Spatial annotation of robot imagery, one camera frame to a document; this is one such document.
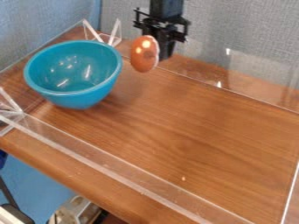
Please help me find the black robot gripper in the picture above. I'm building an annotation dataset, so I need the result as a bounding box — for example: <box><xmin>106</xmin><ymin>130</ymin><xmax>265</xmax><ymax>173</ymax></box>
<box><xmin>134</xmin><ymin>0</ymin><xmax>191</xmax><ymax>61</ymax></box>

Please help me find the brown and white toy mushroom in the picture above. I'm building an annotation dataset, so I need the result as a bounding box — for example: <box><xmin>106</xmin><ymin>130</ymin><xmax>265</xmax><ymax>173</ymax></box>
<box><xmin>130</xmin><ymin>35</ymin><xmax>161</xmax><ymax>73</ymax></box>

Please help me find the blue plastic bowl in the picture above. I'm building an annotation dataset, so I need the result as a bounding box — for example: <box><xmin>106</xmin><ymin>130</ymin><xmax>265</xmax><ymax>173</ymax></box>
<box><xmin>23</xmin><ymin>40</ymin><xmax>123</xmax><ymax>109</ymax></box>

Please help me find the black stand leg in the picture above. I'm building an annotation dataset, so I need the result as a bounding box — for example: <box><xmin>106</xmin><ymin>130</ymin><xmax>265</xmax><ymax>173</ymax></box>
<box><xmin>0</xmin><ymin>176</ymin><xmax>35</xmax><ymax>224</ymax></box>

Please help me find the clear acrylic barrier frame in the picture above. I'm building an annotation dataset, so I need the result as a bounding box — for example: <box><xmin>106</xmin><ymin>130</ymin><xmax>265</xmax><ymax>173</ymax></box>
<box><xmin>0</xmin><ymin>18</ymin><xmax>299</xmax><ymax>224</ymax></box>

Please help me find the grey metal bracket under table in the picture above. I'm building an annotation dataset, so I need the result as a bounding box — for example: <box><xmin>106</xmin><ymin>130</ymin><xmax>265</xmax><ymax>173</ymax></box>
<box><xmin>47</xmin><ymin>195</ymin><xmax>102</xmax><ymax>224</ymax></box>

